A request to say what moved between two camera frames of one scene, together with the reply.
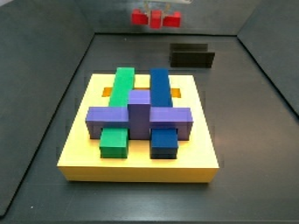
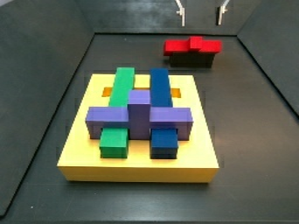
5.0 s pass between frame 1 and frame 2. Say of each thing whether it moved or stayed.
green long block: stayed
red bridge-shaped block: moved
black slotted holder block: stayed
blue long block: stayed
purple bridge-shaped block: stayed
